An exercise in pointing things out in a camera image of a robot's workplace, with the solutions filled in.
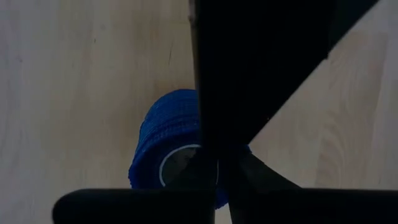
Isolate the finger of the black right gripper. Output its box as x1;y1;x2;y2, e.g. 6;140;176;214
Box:
188;0;381;154

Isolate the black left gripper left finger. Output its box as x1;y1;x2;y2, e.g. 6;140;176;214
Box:
52;147;219;224

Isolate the blue bandage roll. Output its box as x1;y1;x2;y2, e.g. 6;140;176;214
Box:
127;88;252;210

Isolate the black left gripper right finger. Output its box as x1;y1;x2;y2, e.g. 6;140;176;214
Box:
217;149;398;224

